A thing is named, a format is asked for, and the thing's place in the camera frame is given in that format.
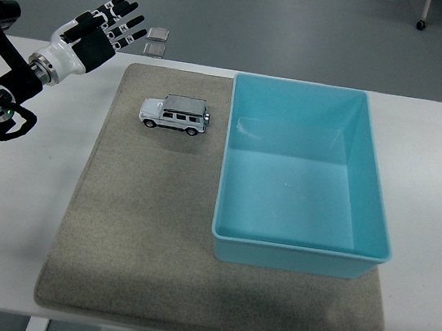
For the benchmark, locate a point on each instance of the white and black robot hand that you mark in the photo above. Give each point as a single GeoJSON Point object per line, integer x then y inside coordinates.
{"type": "Point", "coordinates": [65, 55]}

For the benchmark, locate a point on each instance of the white toy car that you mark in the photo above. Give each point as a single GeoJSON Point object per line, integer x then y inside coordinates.
{"type": "Point", "coordinates": [174, 117]}

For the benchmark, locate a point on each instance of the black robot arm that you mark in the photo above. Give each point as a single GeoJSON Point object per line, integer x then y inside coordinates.
{"type": "Point", "coordinates": [18, 81]}

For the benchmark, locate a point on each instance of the blue plastic box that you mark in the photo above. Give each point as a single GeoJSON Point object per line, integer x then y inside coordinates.
{"type": "Point", "coordinates": [291, 196]}

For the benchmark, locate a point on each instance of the silver square floor plate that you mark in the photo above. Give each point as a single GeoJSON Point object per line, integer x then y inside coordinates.
{"type": "Point", "coordinates": [155, 49]}
{"type": "Point", "coordinates": [158, 34]}

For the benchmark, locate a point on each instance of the beige felt mat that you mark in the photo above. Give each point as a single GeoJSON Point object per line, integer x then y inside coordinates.
{"type": "Point", "coordinates": [142, 224]}

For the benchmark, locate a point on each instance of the white table leg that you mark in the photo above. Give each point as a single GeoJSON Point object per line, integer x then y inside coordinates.
{"type": "Point", "coordinates": [35, 328]}

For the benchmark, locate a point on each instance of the white cart leg with caster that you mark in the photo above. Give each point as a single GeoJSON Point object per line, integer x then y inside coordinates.
{"type": "Point", "coordinates": [421, 24]}

